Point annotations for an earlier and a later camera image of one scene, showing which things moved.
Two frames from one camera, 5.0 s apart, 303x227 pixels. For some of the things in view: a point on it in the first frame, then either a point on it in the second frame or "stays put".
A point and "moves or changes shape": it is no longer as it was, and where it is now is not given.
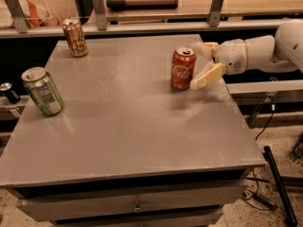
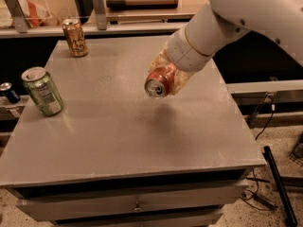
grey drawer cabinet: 127,148 stays put
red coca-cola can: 183,64 moves or changes shape
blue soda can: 7,89 stays put
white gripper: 232,56 -> 184,55
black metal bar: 287,209 stays put
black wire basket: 296,154 stays put
